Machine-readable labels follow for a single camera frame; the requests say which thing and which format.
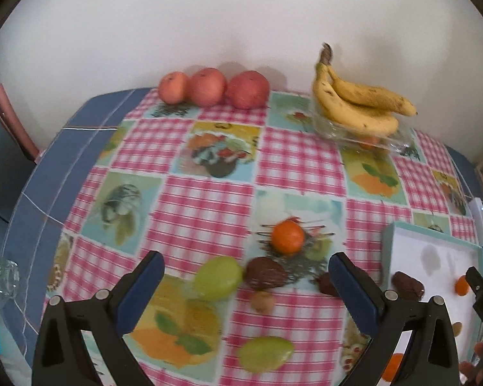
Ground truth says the green mango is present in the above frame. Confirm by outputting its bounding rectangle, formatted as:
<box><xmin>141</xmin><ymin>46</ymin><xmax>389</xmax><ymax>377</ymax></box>
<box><xmin>237</xmin><ymin>336</ymin><xmax>295</xmax><ymax>374</ymax></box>
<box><xmin>194</xmin><ymin>256</ymin><xmax>242</xmax><ymax>301</ymax></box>

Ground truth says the pink checkered fruit tablecloth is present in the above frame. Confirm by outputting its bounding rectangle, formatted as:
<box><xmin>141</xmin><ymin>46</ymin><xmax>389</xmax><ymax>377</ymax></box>
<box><xmin>47</xmin><ymin>90</ymin><xmax>477</xmax><ymax>385</ymax></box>

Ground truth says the small dark avocado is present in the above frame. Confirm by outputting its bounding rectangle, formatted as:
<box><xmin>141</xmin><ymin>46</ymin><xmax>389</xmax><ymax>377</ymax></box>
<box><xmin>243</xmin><ymin>256</ymin><xmax>289</xmax><ymax>291</ymax></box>

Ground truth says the white tray teal rim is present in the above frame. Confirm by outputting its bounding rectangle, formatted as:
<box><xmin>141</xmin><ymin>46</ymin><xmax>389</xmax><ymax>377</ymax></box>
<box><xmin>379</xmin><ymin>221</ymin><xmax>483</xmax><ymax>383</ymax></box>

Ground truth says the orange tangerine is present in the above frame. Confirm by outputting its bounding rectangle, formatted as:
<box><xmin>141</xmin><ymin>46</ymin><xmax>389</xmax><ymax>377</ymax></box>
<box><xmin>381</xmin><ymin>353</ymin><xmax>404</xmax><ymax>382</ymax></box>
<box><xmin>270</xmin><ymin>220</ymin><xmax>305</xmax><ymax>255</ymax></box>
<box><xmin>455</xmin><ymin>275</ymin><xmax>470</xmax><ymax>296</ymax></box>

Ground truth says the red apple right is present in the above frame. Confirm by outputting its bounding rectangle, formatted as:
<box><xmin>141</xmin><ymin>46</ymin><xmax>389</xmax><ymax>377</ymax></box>
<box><xmin>225</xmin><ymin>71</ymin><xmax>270</xmax><ymax>110</ymax></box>

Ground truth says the brown kiwi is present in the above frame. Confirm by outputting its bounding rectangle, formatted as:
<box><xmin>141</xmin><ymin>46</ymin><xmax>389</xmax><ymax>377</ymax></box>
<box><xmin>249</xmin><ymin>291</ymin><xmax>276</xmax><ymax>315</ymax></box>

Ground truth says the red apple left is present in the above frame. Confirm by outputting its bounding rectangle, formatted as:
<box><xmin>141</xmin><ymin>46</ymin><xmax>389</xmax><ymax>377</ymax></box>
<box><xmin>158</xmin><ymin>71</ymin><xmax>188</xmax><ymax>105</ymax></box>

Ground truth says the blue tablecloth underlay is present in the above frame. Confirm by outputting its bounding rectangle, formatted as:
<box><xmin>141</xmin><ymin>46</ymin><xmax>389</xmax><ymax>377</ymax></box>
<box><xmin>2</xmin><ymin>88</ymin><xmax>149</xmax><ymax>362</ymax></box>

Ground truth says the orange tangerine on tablecloth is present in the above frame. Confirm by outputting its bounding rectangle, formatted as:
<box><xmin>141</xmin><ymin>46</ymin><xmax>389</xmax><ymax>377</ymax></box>
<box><xmin>270</xmin><ymin>220</ymin><xmax>305</xmax><ymax>255</ymax></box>

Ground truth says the red apple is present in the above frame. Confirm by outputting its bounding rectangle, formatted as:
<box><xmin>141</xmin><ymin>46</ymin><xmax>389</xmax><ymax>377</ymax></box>
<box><xmin>186</xmin><ymin>67</ymin><xmax>227</xmax><ymax>107</ymax></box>
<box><xmin>158</xmin><ymin>71</ymin><xmax>188</xmax><ymax>105</ymax></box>
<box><xmin>225</xmin><ymin>71</ymin><xmax>270</xmax><ymax>110</ymax></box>

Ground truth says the person's right hand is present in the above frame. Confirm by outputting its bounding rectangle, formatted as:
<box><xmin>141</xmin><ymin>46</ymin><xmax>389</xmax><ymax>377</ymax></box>
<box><xmin>458</xmin><ymin>341</ymin><xmax>483</xmax><ymax>386</ymax></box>

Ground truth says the kiwi in tray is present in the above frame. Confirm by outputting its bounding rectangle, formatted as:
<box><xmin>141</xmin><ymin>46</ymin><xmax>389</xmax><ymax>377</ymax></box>
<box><xmin>452</xmin><ymin>322</ymin><xmax>462</xmax><ymax>337</ymax></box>

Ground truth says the red apple middle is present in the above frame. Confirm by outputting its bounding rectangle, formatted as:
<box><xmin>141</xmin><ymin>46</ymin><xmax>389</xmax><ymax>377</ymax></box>
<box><xmin>186</xmin><ymin>67</ymin><xmax>227</xmax><ymax>107</ymax></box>

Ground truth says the clear plastic fruit container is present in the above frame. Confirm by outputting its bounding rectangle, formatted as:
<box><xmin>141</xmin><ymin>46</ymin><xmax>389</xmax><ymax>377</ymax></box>
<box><xmin>309</xmin><ymin>99</ymin><xmax>414</xmax><ymax>153</ymax></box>

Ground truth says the large dark avocado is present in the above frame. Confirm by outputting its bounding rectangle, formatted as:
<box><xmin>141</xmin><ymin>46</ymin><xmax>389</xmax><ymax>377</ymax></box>
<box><xmin>391</xmin><ymin>271</ymin><xmax>425</xmax><ymax>301</ymax></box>

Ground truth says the yellow banana bunch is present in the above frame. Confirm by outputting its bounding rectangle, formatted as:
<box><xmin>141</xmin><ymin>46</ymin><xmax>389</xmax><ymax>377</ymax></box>
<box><xmin>312</xmin><ymin>43</ymin><xmax>418</xmax><ymax>137</ymax></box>

